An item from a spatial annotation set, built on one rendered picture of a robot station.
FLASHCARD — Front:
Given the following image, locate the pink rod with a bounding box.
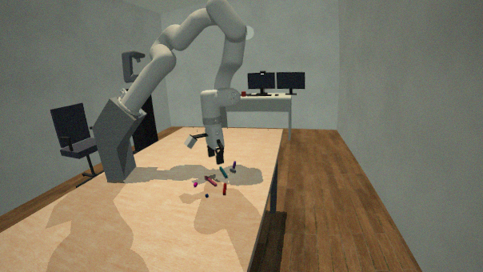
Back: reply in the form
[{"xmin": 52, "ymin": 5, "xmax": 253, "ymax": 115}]
[{"xmin": 205, "ymin": 176, "xmax": 217, "ymax": 186}]

